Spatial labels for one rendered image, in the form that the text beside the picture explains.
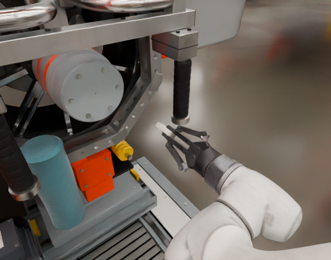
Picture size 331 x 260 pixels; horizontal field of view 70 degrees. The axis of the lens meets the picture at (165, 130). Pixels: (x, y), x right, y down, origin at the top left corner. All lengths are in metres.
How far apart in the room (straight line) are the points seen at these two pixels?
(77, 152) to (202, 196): 0.82
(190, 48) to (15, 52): 0.29
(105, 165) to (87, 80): 0.38
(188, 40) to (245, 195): 0.32
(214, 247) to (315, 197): 1.18
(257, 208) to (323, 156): 1.40
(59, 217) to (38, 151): 0.20
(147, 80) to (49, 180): 0.40
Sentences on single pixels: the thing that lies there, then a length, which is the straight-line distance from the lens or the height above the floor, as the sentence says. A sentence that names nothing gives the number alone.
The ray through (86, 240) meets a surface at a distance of 1.07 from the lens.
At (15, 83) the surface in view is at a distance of 0.87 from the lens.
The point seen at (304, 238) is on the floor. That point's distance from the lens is 1.38.
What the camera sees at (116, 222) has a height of 0.16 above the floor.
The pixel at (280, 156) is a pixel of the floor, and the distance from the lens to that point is 1.74.
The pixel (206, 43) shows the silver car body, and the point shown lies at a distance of 1.08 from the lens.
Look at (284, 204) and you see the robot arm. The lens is 0.52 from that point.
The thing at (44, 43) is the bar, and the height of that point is 0.97.
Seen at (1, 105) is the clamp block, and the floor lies 0.91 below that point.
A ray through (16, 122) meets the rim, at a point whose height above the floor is 0.70.
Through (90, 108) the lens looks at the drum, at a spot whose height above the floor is 0.82.
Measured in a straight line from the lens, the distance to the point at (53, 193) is 0.60.
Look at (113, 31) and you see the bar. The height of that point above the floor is 0.97.
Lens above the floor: 1.07
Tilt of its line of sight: 37 degrees down
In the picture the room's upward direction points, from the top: straight up
